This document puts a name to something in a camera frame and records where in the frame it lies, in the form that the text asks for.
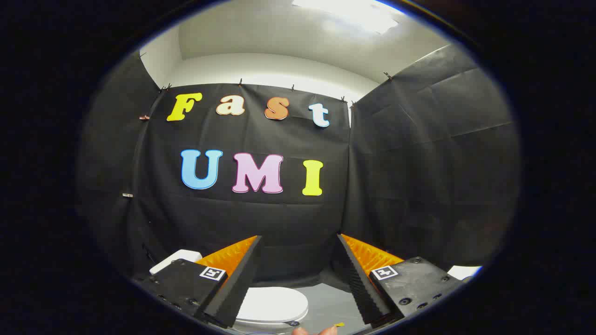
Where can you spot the white toilet lid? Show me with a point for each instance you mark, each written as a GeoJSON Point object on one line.
{"type": "Point", "coordinates": [274, 302]}

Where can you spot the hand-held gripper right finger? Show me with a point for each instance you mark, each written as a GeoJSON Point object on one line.
{"type": "Point", "coordinates": [358, 279]}

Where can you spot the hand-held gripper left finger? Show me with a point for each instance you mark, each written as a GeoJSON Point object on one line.
{"type": "Point", "coordinates": [242, 274]}

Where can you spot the black backdrop cloth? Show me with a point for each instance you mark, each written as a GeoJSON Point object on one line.
{"type": "Point", "coordinates": [279, 218]}

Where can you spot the white board panel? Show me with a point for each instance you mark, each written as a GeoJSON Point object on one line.
{"type": "Point", "coordinates": [463, 271]}

